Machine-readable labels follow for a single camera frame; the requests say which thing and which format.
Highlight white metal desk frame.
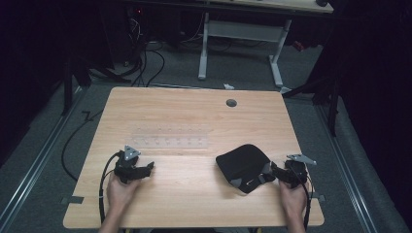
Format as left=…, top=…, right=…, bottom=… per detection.
left=197, top=12, right=293, bottom=89

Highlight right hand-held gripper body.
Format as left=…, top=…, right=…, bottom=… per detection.
left=283, top=153, right=318, bottom=189

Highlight black stand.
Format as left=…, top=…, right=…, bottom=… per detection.
left=59, top=54, right=93, bottom=117
left=281, top=48, right=344, bottom=138

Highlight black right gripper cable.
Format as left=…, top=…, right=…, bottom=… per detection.
left=291, top=166, right=313, bottom=231

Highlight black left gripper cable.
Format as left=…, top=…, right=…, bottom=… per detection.
left=98, top=150, right=121, bottom=225

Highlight bundle of black cables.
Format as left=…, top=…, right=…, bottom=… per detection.
left=122, top=9, right=166, bottom=88

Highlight light wooden desk top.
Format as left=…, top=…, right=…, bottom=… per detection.
left=205, top=0, right=334, bottom=15

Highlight person's left hand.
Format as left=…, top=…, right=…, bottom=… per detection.
left=106, top=174, right=143, bottom=212

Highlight black cloth pouch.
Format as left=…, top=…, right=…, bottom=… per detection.
left=215, top=143, right=277, bottom=195

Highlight clear plastic rack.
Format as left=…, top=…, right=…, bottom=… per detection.
left=130, top=125, right=209, bottom=150

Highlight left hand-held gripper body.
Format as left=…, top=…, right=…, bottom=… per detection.
left=113, top=145, right=144, bottom=185

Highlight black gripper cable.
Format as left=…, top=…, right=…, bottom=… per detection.
left=291, top=166, right=313, bottom=231
left=98, top=150, right=121, bottom=225

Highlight long black floor cable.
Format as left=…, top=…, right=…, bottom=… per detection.
left=60, top=109, right=105, bottom=183

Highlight person's right hand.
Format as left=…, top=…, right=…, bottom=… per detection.
left=278, top=179, right=313, bottom=216

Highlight metal floor rail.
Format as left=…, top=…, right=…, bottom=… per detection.
left=315, top=104, right=380, bottom=233
left=0, top=84, right=86, bottom=227

